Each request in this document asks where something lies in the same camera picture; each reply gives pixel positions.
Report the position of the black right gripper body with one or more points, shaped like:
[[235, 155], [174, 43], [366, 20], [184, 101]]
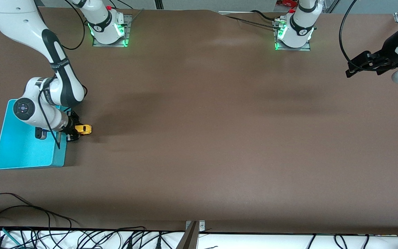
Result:
[[71, 126]]

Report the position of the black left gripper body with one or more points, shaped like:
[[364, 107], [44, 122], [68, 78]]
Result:
[[388, 55]]

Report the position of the yellow beetle toy car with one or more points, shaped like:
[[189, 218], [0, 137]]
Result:
[[84, 129]]

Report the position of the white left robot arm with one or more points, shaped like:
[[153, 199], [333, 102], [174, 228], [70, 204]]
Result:
[[299, 27]]

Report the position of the teal plastic storage bin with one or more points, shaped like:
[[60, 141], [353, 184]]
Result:
[[22, 152]]

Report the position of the red background object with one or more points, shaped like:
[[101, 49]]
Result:
[[287, 3]]

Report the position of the dark metal bar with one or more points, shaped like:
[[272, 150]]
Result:
[[188, 238]]

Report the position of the silver table clamp bracket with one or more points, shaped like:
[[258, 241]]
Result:
[[201, 225]]

